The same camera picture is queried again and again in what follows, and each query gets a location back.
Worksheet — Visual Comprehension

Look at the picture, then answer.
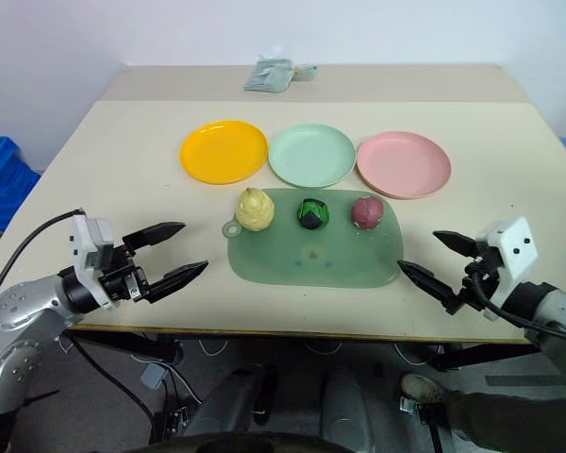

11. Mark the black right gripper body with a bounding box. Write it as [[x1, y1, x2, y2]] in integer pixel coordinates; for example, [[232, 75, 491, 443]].
[[457, 243, 502, 312]]

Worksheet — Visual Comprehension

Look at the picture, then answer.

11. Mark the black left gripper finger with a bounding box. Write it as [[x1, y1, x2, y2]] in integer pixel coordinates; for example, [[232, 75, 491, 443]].
[[142, 260, 210, 304], [122, 222, 187, 257]]

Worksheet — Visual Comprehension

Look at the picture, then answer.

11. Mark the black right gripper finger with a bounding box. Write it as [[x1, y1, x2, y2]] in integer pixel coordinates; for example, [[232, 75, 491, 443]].
[[396, 259, 464, 316], [432, 229, 483, 260]]

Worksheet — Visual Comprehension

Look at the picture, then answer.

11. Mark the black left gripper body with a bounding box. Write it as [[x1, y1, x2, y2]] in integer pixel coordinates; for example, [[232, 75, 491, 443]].
[[96, 243, 151, 303]]

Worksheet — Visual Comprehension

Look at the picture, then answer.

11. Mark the red purple fruit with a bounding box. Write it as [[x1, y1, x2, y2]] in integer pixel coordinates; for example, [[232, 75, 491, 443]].
[[350, 195, 385, 230]]

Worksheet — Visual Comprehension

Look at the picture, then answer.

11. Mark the pink plate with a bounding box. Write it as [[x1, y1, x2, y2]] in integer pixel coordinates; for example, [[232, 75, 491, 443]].
[[357, 130, 453, 199]]

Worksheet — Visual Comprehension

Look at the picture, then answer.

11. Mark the yellow plate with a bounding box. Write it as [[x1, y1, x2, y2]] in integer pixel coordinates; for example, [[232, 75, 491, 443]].
[[180, 120, 270, 185]]

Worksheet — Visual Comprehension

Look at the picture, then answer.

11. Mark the dark green vegetable toy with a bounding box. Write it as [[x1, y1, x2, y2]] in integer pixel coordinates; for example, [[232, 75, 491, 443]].
[[295, 197, 332, 230]]

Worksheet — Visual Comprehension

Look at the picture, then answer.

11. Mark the mint green plate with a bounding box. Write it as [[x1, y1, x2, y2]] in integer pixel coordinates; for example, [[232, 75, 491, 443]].
[[268, 123, 358, 188]]

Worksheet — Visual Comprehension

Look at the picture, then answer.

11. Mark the yellow pear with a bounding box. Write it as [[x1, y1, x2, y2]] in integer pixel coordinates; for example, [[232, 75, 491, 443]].
[[235, 187, 276, 232]]

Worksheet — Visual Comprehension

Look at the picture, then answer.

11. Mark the white sneaker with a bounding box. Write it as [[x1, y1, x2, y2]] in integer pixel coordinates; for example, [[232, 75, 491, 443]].
[[400, 373, 447, 405]]

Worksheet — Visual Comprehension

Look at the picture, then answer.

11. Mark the green silicone cutting mat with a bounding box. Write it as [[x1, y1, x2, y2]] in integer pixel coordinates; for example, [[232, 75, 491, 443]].
[[222, 187, 406, 290]]

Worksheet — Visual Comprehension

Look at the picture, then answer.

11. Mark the grey robot left leg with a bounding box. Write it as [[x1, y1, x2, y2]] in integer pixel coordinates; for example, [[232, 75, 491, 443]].
[[184, 365, 279, 438]]

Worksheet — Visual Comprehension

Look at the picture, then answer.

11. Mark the grey robot leg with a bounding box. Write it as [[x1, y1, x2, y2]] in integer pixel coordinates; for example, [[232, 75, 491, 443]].
[[319, 367, 383, 440], [184, 365, 279, 438]]

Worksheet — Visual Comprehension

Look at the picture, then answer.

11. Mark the dark trouser leg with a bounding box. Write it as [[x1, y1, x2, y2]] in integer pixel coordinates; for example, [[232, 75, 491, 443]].
[[441, 390, 566, 453]]

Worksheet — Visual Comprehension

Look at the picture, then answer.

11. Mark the grey robot right leg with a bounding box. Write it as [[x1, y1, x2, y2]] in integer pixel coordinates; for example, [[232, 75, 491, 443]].
[[319, 367, 383, 440]]

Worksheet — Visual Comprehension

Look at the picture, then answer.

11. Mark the blue plastic crate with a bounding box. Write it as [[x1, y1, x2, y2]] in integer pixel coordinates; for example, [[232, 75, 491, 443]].
[[0, 133, 42, 233]]

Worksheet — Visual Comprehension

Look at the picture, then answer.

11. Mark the folded green cloth bundle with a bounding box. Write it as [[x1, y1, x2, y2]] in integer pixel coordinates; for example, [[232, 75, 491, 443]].
[[242, 45, 319, 93]]

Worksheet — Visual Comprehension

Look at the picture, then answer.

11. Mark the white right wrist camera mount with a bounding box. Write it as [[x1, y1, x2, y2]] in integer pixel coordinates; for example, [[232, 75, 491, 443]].
[[474, 216, 540, 309]]

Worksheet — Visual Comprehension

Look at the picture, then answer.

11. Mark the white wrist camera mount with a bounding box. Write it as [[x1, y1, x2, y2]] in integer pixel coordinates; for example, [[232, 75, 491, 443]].
[[474, 216, 540, 309], [69, 214, 117, 310]]

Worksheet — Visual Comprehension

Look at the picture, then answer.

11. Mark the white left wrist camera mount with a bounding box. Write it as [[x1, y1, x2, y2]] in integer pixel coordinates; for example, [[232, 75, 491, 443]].
[[69, 214, 117, 310]]

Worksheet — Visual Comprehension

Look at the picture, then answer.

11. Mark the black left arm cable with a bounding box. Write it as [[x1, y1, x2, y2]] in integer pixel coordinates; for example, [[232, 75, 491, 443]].
[[0, 209, 84, 322]]

